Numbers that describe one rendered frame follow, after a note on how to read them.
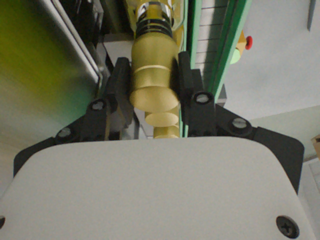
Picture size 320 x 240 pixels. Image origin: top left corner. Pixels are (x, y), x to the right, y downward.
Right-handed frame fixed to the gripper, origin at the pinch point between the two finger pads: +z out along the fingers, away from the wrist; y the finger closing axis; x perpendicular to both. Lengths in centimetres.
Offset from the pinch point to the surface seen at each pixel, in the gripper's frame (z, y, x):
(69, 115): 6.5, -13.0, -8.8
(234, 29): 24.1, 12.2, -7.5
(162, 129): 3.7, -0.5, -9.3
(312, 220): 117, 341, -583
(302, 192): 183, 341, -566
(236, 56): 38.3, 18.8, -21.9
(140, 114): 42, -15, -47
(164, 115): 1.7, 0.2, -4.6
